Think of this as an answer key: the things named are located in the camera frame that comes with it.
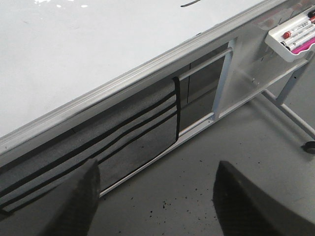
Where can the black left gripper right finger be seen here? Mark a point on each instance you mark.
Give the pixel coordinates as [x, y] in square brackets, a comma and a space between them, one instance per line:
[243, 209]

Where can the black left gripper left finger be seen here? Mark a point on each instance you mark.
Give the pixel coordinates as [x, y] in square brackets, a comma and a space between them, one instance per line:
[67, 210]

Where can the black capped whiteboard marker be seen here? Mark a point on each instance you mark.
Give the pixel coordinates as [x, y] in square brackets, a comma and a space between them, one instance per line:
[297, 35]

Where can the red capped whiteboard marker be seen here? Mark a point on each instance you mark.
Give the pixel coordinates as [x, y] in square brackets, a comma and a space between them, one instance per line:
[298, 27]

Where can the black caster wheel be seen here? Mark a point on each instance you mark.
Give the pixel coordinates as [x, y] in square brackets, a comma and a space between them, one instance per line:
[309, 147]

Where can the white plastic marker tray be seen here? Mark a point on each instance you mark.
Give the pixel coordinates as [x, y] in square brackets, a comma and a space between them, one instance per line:
[274, 36]

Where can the pink marker pen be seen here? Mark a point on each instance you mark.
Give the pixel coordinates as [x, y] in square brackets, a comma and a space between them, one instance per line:
[304, 46]

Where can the white whiteboard with aluminium frame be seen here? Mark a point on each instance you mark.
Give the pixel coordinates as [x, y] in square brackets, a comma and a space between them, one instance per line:
[60, 58]

